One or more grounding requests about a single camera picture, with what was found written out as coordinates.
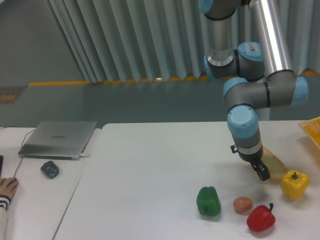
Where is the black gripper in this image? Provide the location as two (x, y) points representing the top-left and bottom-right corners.
(230, 145), (271, 181)

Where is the triangular toasted bread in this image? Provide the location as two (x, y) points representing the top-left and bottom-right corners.
(261, 146), (289, 182)

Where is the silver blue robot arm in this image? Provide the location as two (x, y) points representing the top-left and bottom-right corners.
(198, 0), (309, 181)

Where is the striped sleeve forearm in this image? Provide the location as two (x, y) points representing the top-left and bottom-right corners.
(0, 196), (10, 240)

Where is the yellow plastic basket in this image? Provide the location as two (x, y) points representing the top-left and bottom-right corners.
(298, 116), (320, 149)

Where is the person's hand on mouse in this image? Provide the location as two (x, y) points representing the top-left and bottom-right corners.
(0, 177), (19, 201)

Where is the yellow bell pepper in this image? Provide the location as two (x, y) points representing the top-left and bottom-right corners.
(280, 170), (310, 200)

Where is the brown egg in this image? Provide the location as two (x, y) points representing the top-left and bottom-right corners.
(233, 196), (253, 213)

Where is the red bell pepper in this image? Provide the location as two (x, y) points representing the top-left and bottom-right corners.
(246, 202), (276, 232)

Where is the green bell pepper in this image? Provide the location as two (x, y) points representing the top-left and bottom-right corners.
(196, 186), (221, 217)

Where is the grey pleated curtain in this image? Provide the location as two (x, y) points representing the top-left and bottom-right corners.
(47, 0), (320, 83)

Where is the small black plastic tray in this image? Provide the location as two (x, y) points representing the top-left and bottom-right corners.
(40, 160), (60, 179)

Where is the silver closed laptop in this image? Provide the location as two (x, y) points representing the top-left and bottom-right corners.
(18, 121), (97, 160)

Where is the black keyboard edge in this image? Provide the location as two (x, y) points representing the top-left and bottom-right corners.
(0, 155), (4, 178)

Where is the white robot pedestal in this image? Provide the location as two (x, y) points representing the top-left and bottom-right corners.
(255, 108), (271, 121)

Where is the thin grey mouse cable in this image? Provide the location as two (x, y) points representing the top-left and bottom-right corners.
(0, 126), (36, 179)

